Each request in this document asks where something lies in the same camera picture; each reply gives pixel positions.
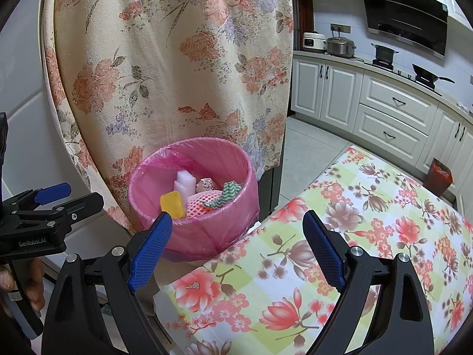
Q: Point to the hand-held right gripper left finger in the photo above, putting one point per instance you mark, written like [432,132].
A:
[151,251]

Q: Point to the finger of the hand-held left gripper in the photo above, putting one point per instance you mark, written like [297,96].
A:
[83,204]
[51,193]

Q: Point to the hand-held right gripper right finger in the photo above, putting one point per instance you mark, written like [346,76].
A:
[325,251]

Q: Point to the yellow sponge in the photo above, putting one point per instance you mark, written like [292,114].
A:
[173,205]

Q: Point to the pink lined waste bin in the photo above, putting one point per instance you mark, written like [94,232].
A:
[207,236]

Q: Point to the salmon pink foam fruit net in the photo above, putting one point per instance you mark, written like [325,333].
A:
[197,205]

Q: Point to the white foam block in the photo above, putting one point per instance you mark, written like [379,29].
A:
[184,185]

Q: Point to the small paper carton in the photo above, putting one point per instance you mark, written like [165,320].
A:
[206,185]

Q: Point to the green striped cloth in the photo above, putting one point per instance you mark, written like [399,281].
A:
[227,194]

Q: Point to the person's left hand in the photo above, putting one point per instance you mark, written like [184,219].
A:
[37,281]

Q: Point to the floral tablecloth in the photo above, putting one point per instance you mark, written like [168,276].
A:
[332,222]

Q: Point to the black appliance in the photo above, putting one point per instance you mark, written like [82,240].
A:
[269,192]

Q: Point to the red lined floor bin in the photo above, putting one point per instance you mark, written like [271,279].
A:
[438,183]

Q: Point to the white base cabinets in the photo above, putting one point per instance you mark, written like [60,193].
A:
[391,103]

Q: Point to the floral curtain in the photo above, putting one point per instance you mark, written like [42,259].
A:
[166,63]

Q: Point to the gas stove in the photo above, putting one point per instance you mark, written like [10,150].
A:
[402,74]

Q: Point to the black wok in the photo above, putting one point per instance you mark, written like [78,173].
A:
[427,75]

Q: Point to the silver pressure cooker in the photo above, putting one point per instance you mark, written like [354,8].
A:
[340,48]

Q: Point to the black stock pot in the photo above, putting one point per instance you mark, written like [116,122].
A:
[384,54]

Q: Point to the white rice cooker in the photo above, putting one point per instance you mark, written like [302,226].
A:
[314,41]

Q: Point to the wooden glass door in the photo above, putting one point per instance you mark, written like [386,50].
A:
[306,14]

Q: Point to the black range hood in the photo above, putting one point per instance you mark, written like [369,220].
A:
[406,18]

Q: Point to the grey wall socket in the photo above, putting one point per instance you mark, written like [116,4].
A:
[340,27]

